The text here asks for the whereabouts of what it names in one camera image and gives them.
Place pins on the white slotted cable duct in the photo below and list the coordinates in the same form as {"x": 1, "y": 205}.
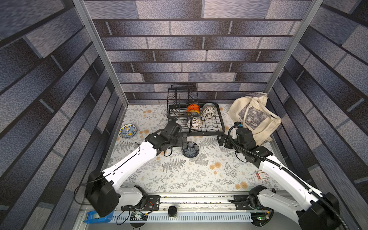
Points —
{"x": 194, "y": 218}

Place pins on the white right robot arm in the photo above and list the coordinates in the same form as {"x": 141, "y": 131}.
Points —
{"x": 310, "y": 208}

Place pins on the beige canvas tote bag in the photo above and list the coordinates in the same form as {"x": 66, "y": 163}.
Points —
{"x": 251, "y": 111}

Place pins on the blue yellow patterned bowl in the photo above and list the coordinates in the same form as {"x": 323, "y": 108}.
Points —
{"x": 128, "y": 131}

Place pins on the dark grey-blue ceramic bowl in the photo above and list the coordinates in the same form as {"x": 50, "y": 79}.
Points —
{"x": 191, "y": 150}

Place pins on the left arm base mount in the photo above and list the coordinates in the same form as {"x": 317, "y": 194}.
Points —
{"x": 149, "y": 203}

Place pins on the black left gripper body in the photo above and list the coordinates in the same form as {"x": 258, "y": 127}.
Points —
{"x": 176, "y": 142}

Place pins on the orange plastic bowl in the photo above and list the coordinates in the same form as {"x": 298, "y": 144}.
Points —
{"x": 193, "y": 108}

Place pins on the white lattice pattern bowl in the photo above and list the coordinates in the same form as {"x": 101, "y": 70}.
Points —
{"x": 194, "y": 122}

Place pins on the blue tape dispenser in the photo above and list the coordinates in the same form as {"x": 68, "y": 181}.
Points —
{"x": 94, "y": 218}

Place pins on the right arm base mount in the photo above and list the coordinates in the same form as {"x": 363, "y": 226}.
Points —
{"x": 243, "y": 202}

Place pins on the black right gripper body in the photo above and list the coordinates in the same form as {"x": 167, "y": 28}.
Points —
{"x": 227, "y": 140}

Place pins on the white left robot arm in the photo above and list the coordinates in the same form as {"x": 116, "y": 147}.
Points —
{"x": 102, "y": 186}

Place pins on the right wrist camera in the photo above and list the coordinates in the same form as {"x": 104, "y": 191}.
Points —
{"x": 238, "y": 124}

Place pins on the floral patterned table mat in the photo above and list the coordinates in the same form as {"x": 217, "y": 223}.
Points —
{"x": 214, "y": 169}

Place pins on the black speckled ceramic bowl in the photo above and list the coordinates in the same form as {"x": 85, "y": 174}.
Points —
{"x": 209, "y": 110}

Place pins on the green circuit board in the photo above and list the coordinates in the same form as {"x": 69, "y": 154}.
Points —
{"x": 259, "y": 218}

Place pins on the black wire dish rack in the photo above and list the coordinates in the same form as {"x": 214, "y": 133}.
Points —
{"x": 179, "y": 97}

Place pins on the black round knob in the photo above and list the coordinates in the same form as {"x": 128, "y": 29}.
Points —
{"x": 172, "y": 211}

